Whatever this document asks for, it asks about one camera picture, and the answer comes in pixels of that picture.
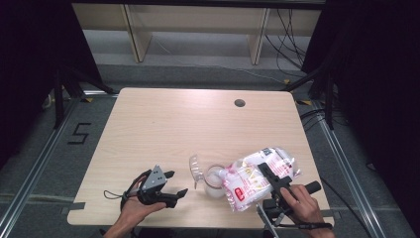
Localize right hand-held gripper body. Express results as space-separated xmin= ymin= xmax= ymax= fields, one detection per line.
xmin=257 ymin=180 xmax=322 ymax=238

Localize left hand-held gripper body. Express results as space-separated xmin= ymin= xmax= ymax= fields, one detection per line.
xmin=136 ymin=165 xmax=180 ymax=209

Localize red and white spout pouch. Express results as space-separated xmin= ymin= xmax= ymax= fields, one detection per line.
xmin=220 ymin=146 xmax=302 ymax=213

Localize clear jar with hinged lid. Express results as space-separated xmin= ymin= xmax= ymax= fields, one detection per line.
xmin=188 ymin=154 xmax=230 ymax=199

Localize person's right hand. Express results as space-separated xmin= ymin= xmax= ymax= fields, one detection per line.
xmin=279 ymin=183 xmax=324 ymax=227

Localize person's left hand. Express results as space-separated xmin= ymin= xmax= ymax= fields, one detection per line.
xmin=119 ymin=179 xmax=167 ymax=230

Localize grey tape strip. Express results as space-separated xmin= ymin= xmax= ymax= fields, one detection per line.
xmin=60 ymin=201 xmax=86 ymax=215
xmin=321 ymin=209 xmax=342 ymax=220

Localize black metal stand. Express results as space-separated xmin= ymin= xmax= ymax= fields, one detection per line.
xmin=280 ymin=64 xmax=335 ymax=131
xmin=52 ymin=64 xmax=117 ymax=130

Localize black curtain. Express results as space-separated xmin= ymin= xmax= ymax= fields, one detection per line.
xmin=300 ymin=0 xmax=420 ymax=232
xmin=0 ymin=0 xmax=102 ymax=168

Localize pale wooden shelf unit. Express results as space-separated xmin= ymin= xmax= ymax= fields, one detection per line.
xmin=70 ymin=3 xmax=323 ymax=65

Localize black wrist strap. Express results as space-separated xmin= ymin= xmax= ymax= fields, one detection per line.
xmin=278 ymin=222 xmax=334 ymax=231
xmin=103 ymin=170 xmax=153 ymax=212

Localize black floor cables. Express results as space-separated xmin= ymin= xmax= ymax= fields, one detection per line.
xmin=298 ymin=108 xmax=349 ymax=131

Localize metal floor rail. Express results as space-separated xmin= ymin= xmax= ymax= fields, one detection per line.
xmin=311 ymin=98 xmax=388 ymax=238
xmin=0 ymin=95 xmax=83 ymax=232

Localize black floor cable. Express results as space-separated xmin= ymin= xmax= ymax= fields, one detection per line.
xmin=319 ymin=176 xmax=374 ymax=238

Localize bundle of black cables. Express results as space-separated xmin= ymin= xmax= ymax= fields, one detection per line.
xmin=263 ymin=8 xmax=309 ymax=79

